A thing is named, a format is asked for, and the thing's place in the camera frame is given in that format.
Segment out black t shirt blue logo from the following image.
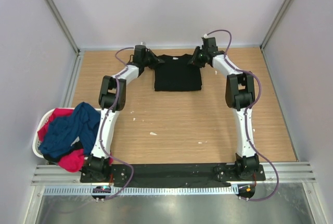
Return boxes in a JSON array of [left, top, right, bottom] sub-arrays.
[[154, 54, 202, 92]]

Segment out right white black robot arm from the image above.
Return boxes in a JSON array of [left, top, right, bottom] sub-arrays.
[[188, 35, 260, 180]]

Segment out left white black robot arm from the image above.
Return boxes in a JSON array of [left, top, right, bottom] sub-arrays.
[[80, 44, 164, 183]]

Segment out white laundry basket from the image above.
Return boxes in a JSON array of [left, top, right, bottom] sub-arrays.
[[31, 107, 105, 158]]

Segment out pink t shirt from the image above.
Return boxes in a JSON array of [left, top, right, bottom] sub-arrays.
[[37, 107, 114, 173]]

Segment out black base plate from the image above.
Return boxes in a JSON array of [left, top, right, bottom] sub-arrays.
[[80, 163, 266, 188]]

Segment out right aluminium frame post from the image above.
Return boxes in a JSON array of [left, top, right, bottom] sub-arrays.
[[260, 0, 293, 51]]

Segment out aluminium frame post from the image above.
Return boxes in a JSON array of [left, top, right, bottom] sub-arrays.
[[260, 0, 293, 51], [44, 0, 80, 56]]

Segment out left aluminium frame post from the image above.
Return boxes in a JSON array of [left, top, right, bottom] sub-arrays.
[[44, 0, 80, 56]]

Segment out slotted cable duct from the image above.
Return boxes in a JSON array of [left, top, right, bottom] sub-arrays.
[[43, 185, 238, 196]]

